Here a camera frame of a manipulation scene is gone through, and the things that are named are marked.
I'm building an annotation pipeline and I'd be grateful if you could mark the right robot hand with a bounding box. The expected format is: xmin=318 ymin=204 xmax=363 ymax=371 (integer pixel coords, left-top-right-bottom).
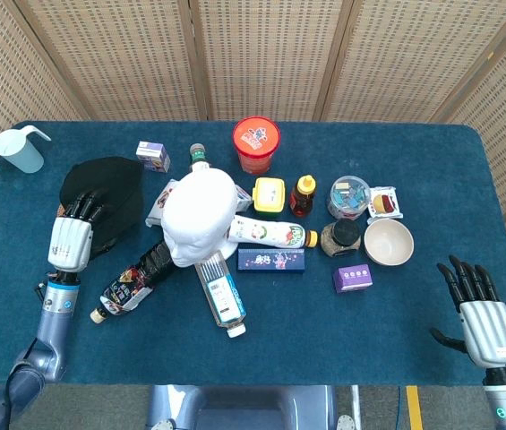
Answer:
xmin=429 ymin=254 xmax=506 ymax=369

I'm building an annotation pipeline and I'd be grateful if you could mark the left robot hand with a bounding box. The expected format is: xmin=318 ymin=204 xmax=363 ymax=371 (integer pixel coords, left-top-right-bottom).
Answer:
xmin=47 ymin=186 xmax=107 ymax=272

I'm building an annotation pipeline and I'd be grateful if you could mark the black baseball cap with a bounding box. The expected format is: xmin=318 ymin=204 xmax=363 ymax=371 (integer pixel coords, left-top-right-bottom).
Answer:
xmin=58 ymin=156 xmax=145 ymax=261

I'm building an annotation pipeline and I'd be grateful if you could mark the white foam mannequin head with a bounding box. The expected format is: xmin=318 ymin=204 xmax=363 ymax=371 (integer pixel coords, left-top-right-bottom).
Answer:
xmin=160 ymin=168 xmax=240 ymax=269

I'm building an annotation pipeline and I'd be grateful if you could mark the clear round plastic container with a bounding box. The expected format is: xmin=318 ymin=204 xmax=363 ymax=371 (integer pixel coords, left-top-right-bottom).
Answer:
xmin=327 ymin=176 xmax=373 ymax=221

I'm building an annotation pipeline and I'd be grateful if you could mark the dark tea bottle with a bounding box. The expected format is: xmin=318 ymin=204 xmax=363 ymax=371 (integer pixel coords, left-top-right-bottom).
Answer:
xmin=90 ymin=239 xmax=176 ymax=324

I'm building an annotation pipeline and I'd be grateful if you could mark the white snack bag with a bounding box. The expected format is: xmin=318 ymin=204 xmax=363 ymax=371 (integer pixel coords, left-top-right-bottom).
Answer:
xmin=145 ymin=178 xmax=177 ymax=228

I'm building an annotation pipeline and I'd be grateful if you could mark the pale blue plastic pitcher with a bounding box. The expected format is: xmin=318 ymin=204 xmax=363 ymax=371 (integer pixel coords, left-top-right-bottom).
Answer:
xmin=0 ymin=125 xmax=52 ymax=175

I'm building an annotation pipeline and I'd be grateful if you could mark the purple white carton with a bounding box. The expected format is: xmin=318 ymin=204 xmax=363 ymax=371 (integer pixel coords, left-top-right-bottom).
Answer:
xmin=135 ymin=141 xmax=171 ymax=174

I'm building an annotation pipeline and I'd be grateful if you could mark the beige bowl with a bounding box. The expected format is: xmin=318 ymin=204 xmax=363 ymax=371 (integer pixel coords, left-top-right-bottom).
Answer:
xmin=363 ymin=218 xmax=415 ymax=267

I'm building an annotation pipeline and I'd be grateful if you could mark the purple soap box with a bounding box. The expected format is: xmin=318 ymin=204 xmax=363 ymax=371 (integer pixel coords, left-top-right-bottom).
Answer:
xmin=332 ymin=263 xmax=374 ymax=294

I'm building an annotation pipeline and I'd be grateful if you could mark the green capped bottle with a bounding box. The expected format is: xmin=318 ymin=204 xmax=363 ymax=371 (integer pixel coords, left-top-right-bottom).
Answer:
xmin=188 ymin=142 xmax=212 ymax=174

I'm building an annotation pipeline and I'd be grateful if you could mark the red yellow snack packet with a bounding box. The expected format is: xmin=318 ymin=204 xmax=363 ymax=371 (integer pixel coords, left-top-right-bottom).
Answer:
xmin=367 ymin=185 xmax=404 ymax=219

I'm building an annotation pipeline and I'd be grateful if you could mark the clear bottle blue label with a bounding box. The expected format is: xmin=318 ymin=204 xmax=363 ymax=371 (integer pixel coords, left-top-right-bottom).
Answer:
xmin=193 ymin=250 xmax=247 ymax=339

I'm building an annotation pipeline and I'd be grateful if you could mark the blue tablecloth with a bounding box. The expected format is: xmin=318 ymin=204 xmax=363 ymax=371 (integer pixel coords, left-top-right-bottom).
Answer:
xmin=0 ymin=120 xmax=506 ymax=387

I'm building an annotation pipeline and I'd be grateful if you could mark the glass jar black lid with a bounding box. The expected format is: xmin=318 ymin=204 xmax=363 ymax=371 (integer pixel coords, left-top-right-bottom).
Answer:
xmin=321 ymin=218 xmax=362 ymax=258

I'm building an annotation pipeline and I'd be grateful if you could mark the small white blue carton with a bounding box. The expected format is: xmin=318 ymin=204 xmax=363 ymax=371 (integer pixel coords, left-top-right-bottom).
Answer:
xmin=233 ymin=183 xmax=253 ymax=212

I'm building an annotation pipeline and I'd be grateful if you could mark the white floral bottle yellow cap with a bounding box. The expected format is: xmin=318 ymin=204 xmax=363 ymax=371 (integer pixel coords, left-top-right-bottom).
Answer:
xmin=227 ymin=214 xmax=320 ymax=250

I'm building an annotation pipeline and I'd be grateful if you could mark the long dark blue box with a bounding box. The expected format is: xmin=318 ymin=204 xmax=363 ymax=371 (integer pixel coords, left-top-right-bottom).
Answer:
xmin=237 ymin=248 xmax=306 ymax=273

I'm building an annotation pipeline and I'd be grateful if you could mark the green container yellow lid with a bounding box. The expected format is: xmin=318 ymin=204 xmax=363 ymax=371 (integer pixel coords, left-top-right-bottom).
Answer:
xmin=252 ymin=176 xmax=287 ymax=219

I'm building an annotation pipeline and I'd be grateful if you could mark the orange instant noodle tub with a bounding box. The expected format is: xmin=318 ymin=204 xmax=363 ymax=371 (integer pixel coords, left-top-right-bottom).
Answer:
xmin=232 ymin=116 xmax=281 ymax=175

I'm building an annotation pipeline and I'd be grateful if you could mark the honey bottle yellow cap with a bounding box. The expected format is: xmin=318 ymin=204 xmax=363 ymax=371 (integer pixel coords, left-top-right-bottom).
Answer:
xmin=288 ymin=174 xmax=317 ymax=218

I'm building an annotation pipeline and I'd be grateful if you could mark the blue-grey robot torso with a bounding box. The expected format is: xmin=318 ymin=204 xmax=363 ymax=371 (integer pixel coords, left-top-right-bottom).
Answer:
xmin=144 ymin=384 xmax=339 ymax=430

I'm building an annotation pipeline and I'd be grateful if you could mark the woven folding screen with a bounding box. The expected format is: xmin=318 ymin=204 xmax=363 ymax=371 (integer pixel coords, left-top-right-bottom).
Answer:
xmin=0 ymin=0 xmax=506 ymax=216

